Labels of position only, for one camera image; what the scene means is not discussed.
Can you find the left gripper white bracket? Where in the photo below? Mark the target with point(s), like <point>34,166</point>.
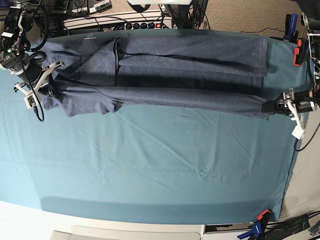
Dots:
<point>295,104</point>

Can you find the orange blue clamp bottom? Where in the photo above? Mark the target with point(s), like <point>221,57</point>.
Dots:
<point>258,227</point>

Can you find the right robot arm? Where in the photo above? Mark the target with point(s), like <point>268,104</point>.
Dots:
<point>17,55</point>

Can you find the blue-grey heathered T-shirt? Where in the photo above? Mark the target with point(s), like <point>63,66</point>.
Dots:
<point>210,72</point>

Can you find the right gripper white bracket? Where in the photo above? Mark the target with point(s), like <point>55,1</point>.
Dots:
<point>38,77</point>

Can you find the white power strip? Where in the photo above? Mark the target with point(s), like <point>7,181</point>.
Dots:
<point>126,21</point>

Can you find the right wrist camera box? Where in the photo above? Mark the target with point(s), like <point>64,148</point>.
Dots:
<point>31,101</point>

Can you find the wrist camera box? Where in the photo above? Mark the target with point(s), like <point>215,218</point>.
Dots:
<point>298,132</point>
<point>31,101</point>

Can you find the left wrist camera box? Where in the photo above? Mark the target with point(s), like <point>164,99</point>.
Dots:
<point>298,132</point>

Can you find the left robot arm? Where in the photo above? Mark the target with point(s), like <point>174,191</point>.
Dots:
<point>308,50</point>

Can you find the orange black clamp top right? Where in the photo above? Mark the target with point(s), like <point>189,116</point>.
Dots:
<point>300,52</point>

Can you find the teal table cloth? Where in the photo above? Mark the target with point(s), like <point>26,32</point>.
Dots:
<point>144,163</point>

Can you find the blue black clamp top right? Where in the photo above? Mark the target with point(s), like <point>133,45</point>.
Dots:
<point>290,32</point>

